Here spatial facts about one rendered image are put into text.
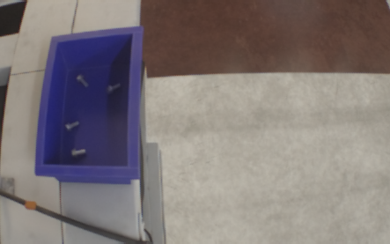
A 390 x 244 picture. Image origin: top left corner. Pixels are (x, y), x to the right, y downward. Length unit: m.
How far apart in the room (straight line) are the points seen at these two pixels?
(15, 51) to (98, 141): 0.27
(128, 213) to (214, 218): 0.89
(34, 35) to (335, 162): 1.16
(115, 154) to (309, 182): 1.01
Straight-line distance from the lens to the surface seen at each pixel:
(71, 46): 0.79
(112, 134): 0.77
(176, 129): 1.70
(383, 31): 2.15
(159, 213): 1.16
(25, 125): 0.81
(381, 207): 1.73
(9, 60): 0.91
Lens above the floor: 1.52
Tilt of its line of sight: 63 degrees down
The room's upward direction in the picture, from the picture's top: 1 degrees counter-clockwise
